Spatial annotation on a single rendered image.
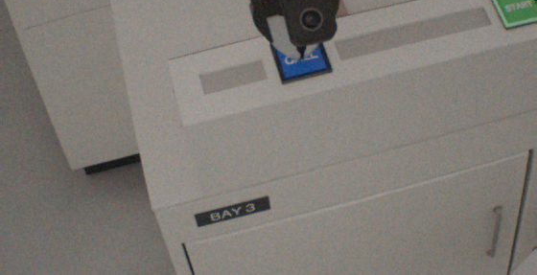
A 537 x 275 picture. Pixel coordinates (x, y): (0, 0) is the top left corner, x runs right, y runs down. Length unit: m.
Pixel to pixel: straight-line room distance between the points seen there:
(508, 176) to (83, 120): 0.97
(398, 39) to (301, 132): 0.15
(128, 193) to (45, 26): 0.52
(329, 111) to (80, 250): 1.13
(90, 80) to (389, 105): 0.92
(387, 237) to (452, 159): 0.17
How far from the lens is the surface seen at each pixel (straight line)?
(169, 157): 1.34
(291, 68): 1.21
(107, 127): 2.19
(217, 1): 1.48
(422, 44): 1.23
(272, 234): 1.40
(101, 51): 2.02
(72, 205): 2.34
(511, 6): 1.27
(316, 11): 1.06
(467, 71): 1.25
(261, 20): 1.14
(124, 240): 2.26
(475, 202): 1.49
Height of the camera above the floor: 1.91
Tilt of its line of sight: 54 degrees down
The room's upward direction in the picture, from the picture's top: 10 degrees counter-clockwise
